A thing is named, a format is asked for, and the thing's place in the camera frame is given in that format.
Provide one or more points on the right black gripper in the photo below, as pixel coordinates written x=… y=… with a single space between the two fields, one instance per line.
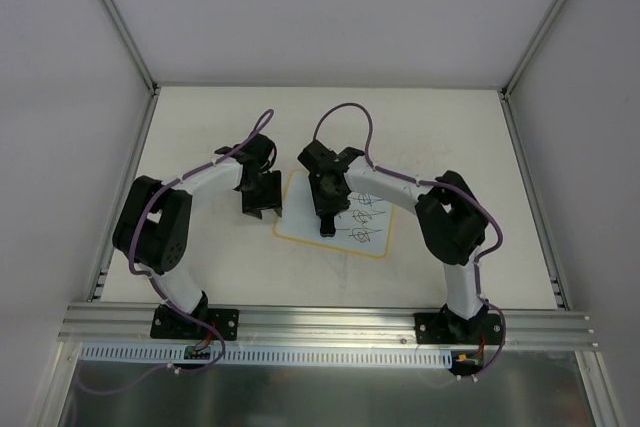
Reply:
x=328 y=207

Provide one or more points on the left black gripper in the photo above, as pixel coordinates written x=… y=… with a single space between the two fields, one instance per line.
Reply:
x=261 y=199

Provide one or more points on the yellow framed small whiteboard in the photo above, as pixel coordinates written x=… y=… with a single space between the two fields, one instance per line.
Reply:
x=363 y=229

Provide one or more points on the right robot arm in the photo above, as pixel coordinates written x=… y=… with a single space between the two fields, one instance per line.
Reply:
x=452 y=223

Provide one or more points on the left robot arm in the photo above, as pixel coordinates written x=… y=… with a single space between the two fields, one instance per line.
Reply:
x=153 y=227

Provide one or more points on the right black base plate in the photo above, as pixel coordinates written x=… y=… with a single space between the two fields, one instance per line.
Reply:
x=440 y=328

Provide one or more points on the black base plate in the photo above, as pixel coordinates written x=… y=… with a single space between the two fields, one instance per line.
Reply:
x=440 y=328
x=168 y=324

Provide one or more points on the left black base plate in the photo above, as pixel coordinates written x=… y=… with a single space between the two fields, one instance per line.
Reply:
x=168 y=324

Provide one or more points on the aluminium mounting rail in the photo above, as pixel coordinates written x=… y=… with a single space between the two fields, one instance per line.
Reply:
x=529 y=330

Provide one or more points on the white slotted cable duct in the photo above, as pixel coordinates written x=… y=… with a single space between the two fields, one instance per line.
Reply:
x=271 y=356

